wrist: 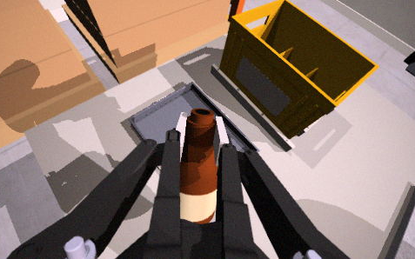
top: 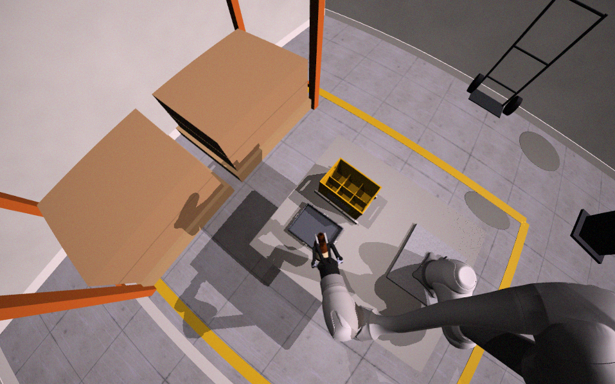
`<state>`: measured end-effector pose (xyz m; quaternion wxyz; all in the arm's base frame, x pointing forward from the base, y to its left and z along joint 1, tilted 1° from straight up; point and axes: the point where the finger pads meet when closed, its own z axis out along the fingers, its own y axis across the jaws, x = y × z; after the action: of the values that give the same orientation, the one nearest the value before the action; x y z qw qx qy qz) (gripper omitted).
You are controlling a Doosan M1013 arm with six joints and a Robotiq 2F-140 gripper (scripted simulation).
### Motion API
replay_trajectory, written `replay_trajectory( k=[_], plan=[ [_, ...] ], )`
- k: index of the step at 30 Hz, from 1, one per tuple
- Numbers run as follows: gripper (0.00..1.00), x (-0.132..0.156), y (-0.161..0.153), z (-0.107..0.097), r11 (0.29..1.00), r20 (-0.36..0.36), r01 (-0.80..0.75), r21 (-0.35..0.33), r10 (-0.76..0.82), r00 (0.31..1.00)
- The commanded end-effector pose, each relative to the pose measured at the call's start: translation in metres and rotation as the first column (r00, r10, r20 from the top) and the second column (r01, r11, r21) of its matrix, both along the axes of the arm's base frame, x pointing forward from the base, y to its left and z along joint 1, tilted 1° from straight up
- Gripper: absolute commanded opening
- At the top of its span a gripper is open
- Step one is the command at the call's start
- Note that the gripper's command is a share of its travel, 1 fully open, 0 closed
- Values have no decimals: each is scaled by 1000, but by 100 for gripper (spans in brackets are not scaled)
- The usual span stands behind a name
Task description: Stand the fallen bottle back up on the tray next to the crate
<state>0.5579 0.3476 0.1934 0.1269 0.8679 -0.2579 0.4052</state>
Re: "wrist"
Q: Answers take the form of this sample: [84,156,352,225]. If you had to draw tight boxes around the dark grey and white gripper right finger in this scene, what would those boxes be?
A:
[213,116,351,259]

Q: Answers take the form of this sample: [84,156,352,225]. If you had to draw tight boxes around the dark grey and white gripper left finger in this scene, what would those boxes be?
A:
[6,112,188,259]

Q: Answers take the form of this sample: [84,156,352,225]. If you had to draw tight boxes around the brown glass bottle with cream label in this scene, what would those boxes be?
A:
[180,109,218,224]

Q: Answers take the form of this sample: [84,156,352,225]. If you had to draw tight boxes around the dark olive open-top crate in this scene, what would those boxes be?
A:
[219,0,379,140]

